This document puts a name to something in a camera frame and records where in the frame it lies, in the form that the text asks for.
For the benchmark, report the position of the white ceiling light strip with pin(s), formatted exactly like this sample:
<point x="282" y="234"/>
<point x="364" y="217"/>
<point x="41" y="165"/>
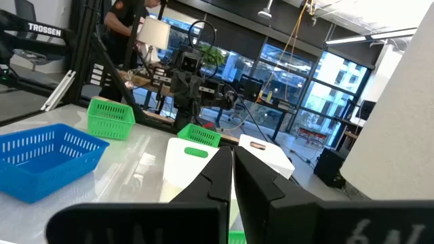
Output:
<point x="369" y="36"/>

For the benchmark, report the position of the black speaker box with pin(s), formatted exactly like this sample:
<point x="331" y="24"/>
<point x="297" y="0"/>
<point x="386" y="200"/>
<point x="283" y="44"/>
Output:
<point x="330" y="167"/>

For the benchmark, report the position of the wooden office desk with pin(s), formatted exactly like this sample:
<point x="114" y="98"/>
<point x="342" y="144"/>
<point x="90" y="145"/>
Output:
<point x="142" y="81"/>

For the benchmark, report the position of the white tapered shade lamp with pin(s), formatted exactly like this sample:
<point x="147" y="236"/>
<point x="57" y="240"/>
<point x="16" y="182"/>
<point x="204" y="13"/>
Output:
<point x="154" y="34"/>

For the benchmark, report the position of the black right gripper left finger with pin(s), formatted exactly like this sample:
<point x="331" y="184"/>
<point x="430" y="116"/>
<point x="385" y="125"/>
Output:
<point x="203" y="217"/>

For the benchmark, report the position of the blue plastic slotted basket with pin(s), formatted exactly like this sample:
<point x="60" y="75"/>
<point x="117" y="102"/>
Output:
<point x="40" y="162"/>

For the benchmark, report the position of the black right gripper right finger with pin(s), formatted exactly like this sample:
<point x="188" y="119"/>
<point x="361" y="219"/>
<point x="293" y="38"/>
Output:
<point x="288" y="220"/>

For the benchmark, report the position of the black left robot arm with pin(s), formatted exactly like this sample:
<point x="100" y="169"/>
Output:
<point x="186" y="115"/>

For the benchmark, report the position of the grey pendant ceiling lamp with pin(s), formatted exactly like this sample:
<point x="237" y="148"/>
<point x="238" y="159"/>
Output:
<point x="265" y="13"/>

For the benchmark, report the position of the green leafy indoor plant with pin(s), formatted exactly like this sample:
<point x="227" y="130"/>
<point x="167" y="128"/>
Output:
<point x="213" y="54"/>

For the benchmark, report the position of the black computer monitor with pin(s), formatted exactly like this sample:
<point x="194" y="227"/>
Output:
<point x="251" y="87"/>

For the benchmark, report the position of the red bench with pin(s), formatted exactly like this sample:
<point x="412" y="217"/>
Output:
<point x="312" y="135"/>

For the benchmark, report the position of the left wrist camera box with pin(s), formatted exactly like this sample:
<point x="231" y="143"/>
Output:
<point x="189" y="61"/>

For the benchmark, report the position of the green plastic slotted basket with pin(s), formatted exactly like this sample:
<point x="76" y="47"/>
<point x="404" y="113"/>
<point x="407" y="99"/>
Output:
<point x="200" y="135"/>
<point x="237" y="238"/>
<point x="110" y="120"/>

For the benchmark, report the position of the person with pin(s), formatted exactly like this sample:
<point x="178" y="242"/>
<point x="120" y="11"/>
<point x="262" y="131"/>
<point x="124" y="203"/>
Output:
<point x="118" y="20"/>

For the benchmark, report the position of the silver aluminium extrusion bar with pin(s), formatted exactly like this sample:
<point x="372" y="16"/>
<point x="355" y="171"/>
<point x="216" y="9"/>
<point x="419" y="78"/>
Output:
<point x="57" y="91"/>

